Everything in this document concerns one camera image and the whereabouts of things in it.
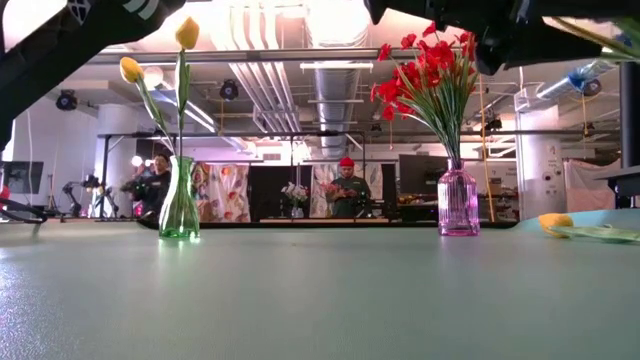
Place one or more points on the blue artificial flower bunch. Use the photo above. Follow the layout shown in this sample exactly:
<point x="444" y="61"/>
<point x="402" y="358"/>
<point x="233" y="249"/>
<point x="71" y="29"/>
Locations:
<point x="625" y="42"/>

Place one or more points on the yellow artificial tulip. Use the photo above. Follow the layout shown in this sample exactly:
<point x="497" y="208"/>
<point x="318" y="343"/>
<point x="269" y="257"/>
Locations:
<point x="187" y="32"/>
<point x="131" y="69"/>
<point x="555" y="221"/>

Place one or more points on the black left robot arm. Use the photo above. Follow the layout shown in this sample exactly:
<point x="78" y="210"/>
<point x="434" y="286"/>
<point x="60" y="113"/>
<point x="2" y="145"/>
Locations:
<point x="60" y="50"/>

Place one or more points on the black background robot arm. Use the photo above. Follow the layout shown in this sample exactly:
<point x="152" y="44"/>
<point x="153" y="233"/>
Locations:
<point x="90" y="182"/>

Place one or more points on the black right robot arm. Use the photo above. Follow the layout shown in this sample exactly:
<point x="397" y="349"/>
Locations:
<point x="525" y="45"/>

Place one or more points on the purple glass vase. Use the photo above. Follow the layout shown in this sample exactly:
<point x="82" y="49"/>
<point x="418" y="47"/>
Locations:
<point x="457" y="200"/>

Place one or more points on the green glass vase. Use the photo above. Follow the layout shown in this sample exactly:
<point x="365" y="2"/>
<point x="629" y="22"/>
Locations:
<point x="179" y="215"/>

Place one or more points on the white ceiling light bar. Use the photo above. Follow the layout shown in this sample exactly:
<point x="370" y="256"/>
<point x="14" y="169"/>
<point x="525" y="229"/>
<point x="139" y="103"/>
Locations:
<point x="335" y="65"/>

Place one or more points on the white ceiling pipe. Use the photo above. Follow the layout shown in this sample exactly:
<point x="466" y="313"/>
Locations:
<point x="555" y="87"/>

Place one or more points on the black monitor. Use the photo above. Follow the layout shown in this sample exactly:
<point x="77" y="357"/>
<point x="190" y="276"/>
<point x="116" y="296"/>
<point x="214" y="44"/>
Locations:
<point x="417" y="175"/>

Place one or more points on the black ceiling spot lamp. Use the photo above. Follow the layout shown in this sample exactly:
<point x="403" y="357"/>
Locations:
<point x="594" y="89"/>
<point x="229" y="90"/>
<point x="66" y="101"/>

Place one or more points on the person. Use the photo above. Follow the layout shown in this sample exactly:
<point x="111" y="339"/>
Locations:
<point x="350" y="192"/>
<point x="157" y="187"/>

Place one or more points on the white flower bouquet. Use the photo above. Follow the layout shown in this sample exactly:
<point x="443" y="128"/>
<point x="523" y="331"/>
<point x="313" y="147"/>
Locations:
<point x="295" y="192"/>

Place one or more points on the pink cloth cover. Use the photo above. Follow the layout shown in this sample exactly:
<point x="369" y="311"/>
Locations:
<point x="590" y="185"/>

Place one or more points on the floral curtain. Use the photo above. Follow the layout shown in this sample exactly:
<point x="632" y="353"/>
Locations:
<point x="220" y="192"/>

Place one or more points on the green table mat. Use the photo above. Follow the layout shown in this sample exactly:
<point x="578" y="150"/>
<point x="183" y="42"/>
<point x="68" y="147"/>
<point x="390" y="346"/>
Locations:
<point x="320" y="310"/>

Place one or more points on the silver ceiling duct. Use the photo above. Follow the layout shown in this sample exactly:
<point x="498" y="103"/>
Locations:
<point x="335" y="90"/>

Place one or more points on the black metal rack frame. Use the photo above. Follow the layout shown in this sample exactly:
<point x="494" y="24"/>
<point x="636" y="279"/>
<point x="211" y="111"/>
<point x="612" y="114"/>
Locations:
<point x="250" y="134"/>

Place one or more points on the dark wall screen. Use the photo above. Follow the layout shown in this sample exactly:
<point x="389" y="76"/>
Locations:
<point x="25" y="177"/>

